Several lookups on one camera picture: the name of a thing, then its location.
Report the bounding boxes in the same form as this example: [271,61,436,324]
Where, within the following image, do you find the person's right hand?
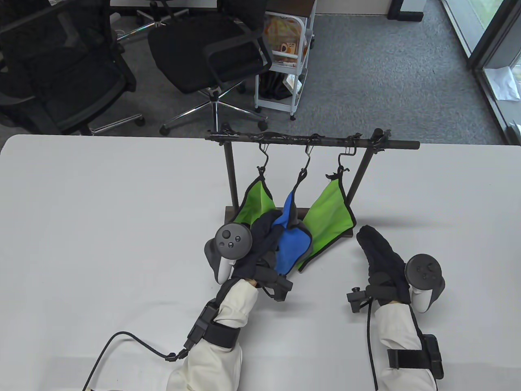
[356,225,412,304]

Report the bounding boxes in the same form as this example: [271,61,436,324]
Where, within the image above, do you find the person's left hand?
[234,210,283,286]

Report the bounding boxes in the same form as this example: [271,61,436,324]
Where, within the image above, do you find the blue grey hand towel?
[272,169,314,275]

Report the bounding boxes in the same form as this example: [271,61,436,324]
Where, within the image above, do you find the green grey hand towel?
[236,167,281,226]
[297,165,357,273]

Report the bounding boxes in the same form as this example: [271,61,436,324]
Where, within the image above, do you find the person's left forearm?
[167,279,261,391]

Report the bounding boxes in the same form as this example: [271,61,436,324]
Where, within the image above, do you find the person's right forearm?
[372,303,444,391]

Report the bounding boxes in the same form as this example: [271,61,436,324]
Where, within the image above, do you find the grey left hand controller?
[205,223,253,284]

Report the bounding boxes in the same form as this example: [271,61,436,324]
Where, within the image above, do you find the grey hand controller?
[405,254,445,313]
[205,223,253,284]

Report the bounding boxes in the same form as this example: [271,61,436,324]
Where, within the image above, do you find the grey right hand controller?
[405,254,445,313]

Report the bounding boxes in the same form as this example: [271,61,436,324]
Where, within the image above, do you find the dark wooden hanging rack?
[206,127,420,237]

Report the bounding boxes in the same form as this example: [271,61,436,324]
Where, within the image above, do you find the white rolling cart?
[254,0,317,121]

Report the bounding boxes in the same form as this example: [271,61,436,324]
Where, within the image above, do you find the black bag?
[259,71,293,100]

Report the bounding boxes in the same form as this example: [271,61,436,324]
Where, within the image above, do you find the black mesh office chair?
[0,0,146,136]
[147,0,273,136]

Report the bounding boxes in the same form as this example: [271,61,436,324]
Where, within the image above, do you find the orange snack packets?
[265,14,308,64]

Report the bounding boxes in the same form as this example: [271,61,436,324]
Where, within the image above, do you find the white paper sheet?
[484,66,521,101]

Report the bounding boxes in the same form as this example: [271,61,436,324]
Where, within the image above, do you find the chrome office chair base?
[116,0,192,41]

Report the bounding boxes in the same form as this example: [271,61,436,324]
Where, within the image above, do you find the black desk leg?
[387,0,426,21]

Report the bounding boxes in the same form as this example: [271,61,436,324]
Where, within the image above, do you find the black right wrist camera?
[346,287,409,313]

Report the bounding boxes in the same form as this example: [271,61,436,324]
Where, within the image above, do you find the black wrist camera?
[254,265,293,302]
[346,287,409,313]

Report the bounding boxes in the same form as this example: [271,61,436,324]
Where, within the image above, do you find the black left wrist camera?
[254,265,293,302]

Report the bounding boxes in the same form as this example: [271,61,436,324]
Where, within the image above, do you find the black cable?
[366,303,379,391]
[83,332,188,391]

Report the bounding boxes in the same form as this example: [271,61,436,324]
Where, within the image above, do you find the black left arm strap box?
[185,299,241,351]

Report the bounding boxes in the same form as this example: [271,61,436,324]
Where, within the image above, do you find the black arm strap box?
[185,299,241,351]
[387,334,444,379]

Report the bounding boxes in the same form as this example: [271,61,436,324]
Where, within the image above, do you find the black right arm strap box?
[387,334,444,379]

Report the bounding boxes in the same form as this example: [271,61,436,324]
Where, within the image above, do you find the dark window frame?
[442,0,521,145]

